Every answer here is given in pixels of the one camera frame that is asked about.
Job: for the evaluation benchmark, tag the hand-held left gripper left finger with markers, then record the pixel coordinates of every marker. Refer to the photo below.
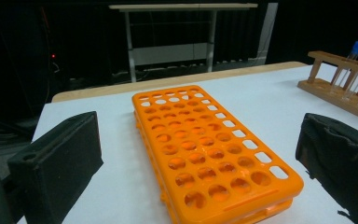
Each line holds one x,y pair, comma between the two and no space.
56,165

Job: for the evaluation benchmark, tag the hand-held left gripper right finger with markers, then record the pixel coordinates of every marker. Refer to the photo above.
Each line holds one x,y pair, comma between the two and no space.
338,161

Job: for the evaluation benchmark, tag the wooden stick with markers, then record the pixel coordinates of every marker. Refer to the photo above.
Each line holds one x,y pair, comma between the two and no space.
329,93

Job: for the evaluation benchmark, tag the orange plastic test tube rack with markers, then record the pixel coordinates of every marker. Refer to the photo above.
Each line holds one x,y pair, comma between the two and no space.
195,150

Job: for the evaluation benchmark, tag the white table mat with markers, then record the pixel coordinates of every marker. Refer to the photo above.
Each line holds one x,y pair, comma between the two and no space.
112,105

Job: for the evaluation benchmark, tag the red indicator light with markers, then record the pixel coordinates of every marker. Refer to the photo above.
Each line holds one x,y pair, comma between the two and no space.
53,56

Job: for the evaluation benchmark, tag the power strip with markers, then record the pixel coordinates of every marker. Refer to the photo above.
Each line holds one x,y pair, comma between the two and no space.
230,61

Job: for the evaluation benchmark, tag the white metal desk frame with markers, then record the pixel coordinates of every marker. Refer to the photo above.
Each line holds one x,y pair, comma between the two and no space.
167,54

